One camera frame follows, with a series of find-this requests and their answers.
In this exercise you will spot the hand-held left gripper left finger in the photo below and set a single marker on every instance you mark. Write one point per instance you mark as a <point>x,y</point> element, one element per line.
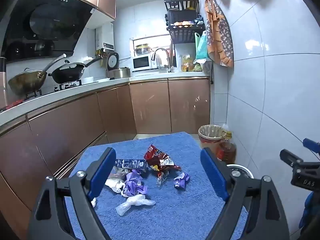
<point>100,177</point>

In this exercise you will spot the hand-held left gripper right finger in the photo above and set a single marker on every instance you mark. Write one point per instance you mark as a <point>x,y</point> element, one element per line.
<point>212,175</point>

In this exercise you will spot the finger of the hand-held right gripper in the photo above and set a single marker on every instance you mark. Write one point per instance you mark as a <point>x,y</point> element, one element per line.
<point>290,156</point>
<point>311,143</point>

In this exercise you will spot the small white tissue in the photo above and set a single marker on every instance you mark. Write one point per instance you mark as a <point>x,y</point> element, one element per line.
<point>93,202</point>

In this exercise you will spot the trash bin with liner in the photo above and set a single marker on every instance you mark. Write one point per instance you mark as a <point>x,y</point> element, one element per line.
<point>210,136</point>

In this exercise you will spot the crumpled clear plastic wrap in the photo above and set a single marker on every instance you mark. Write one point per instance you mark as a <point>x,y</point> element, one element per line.
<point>118,172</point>

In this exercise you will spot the cooking oil bottle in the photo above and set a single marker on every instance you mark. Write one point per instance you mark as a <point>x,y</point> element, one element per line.
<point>226,150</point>

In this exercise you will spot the small purple wrapper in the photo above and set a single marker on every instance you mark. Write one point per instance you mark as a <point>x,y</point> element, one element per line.
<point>181,180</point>

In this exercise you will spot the blue and white milk carton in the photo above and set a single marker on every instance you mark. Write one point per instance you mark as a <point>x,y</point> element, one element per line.
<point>130,164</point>

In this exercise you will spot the crumpled purple plastic bag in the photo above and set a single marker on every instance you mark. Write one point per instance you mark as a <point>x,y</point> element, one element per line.
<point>135,186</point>

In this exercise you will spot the clear plastic bag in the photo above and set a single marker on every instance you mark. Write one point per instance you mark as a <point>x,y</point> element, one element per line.
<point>133,203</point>

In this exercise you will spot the blue terry towel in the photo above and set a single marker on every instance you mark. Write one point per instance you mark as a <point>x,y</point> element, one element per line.
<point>175,210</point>

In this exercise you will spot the small clear candy wrapper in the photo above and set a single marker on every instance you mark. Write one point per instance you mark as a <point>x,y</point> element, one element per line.
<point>160,179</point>

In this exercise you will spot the red snack wrapper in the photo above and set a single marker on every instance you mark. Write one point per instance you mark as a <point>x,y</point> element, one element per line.
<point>160,160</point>

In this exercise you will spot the gas stove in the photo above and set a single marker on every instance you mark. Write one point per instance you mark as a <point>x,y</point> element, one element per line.
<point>67,86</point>

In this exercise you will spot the steel pot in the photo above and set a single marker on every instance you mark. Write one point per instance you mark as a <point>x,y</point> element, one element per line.
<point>120,72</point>

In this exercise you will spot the black frying pan with lid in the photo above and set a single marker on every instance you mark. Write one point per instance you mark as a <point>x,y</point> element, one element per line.
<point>67,73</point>

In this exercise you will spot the yellow bottles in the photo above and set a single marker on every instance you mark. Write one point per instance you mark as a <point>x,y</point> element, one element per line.
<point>187,65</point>

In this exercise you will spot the brass wok with glass lid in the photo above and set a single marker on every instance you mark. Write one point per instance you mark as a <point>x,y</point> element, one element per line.
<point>27,81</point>

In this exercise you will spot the white microwave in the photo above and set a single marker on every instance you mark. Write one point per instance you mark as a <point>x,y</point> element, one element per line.
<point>141,62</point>

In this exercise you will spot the steel faucet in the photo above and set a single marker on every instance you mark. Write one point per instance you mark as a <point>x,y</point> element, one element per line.
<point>167,60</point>

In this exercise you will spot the teal plastic bag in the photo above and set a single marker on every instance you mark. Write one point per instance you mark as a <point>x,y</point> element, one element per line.
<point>201,48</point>

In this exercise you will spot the pot with glass lid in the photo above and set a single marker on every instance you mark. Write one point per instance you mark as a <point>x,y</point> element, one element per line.
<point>142,50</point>

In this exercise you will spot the orange floral apron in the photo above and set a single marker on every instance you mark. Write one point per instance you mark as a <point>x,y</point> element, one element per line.
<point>220,35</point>

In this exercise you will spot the white water heater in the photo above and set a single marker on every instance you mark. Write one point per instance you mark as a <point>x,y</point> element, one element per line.
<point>105,36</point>

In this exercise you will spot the black kitchen rack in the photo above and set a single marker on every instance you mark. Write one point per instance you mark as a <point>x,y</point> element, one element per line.
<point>183,33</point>

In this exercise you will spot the black range hood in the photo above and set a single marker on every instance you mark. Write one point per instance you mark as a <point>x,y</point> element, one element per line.
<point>45,25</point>

